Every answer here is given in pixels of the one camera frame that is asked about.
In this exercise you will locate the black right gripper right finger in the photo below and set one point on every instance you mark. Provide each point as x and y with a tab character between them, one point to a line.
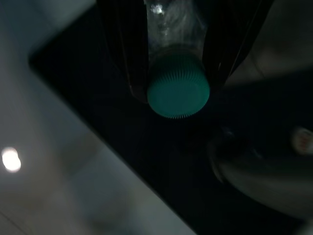
227	36

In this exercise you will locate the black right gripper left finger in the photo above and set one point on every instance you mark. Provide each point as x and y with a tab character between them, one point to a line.
127	36

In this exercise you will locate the robot right leg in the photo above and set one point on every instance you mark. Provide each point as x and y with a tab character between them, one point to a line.
256	176

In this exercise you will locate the clear bottle with teal cap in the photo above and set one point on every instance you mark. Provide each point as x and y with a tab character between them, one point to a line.
178	98

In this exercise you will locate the large black floor mat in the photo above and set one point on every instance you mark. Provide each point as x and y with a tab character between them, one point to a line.
122	134

